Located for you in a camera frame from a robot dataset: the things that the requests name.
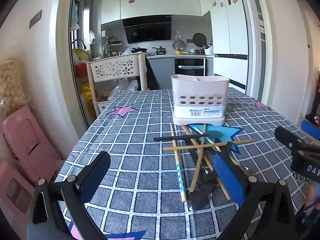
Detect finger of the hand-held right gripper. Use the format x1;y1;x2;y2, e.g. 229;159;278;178
301;121;320;140
275;127;320;153

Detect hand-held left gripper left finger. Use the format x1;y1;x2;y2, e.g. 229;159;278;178
31;151;111;240

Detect blue star sticker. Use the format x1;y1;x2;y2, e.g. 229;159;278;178
187;123;244;155

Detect cream plastic utensil holder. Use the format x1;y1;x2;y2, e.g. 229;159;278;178
171;74;230;125

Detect wall switch panel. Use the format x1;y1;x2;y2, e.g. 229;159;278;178
29;10;42;29

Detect pink plastic stool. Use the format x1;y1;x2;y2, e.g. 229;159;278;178
0;160;35;222
1;105;63;183

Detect black built-in oven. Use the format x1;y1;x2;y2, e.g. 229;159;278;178
174;57;206;77

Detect grey checked tablecloth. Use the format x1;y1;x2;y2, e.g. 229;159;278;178
54;87;320;240

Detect gold foil packet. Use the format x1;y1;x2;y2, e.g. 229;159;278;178
82;82;97;120

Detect white refrigerator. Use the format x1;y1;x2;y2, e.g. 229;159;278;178
209;0;250;93

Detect white upper cabinets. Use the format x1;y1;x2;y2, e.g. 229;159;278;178
101;0;203;25

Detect kitchen faucet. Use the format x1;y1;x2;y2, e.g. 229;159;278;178
72;39;87;51

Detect blue-patterned wooden chopstick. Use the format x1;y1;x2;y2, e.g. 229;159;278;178
170;123;187;203

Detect cream perforated storage cart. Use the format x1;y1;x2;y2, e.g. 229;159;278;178
86;53;148;120

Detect clear plastic bag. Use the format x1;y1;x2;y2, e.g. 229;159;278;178
107;79;139;101

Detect bag of white balls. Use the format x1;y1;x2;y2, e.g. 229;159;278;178
0;60;28;120

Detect black range hood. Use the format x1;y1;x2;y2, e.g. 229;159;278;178
122;15;173;44

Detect black spoon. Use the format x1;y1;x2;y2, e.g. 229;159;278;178
186;150;218;210
153;130;223;142

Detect round hanging pan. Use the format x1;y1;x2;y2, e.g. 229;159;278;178
192;33;207;47

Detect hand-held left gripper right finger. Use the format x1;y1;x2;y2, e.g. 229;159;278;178
214;142;299;240

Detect grey kitchen counter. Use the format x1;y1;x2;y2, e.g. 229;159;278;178
146;54;214;90

